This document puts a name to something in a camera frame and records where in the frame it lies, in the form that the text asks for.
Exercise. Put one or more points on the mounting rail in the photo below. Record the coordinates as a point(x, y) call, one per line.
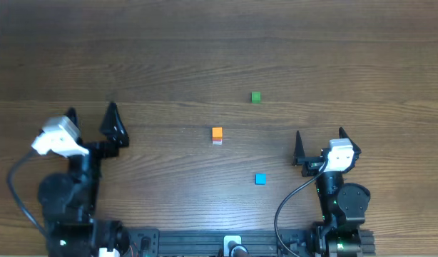
point(197, 242)

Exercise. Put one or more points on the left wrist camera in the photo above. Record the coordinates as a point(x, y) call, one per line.
point(58, 137)

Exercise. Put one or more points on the green cube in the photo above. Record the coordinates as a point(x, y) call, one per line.
point(255, 97)

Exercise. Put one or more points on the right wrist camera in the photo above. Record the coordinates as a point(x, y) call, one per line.
point(340, 154)

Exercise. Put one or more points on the orange cube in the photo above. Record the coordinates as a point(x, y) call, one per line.
point(217, 132)

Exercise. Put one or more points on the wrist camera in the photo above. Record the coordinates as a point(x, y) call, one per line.
point(340, 154)
point(58, 137)

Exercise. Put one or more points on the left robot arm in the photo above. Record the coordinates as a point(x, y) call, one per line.
point(62, 200)

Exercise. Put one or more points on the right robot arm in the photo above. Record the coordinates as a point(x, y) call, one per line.
point(352, 203)

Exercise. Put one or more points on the blue cube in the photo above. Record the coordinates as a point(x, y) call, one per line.
point(260, 179)

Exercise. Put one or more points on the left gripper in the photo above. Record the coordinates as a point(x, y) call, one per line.
point(101, 150)

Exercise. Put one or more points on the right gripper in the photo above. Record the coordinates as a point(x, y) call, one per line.
point(311, 165)

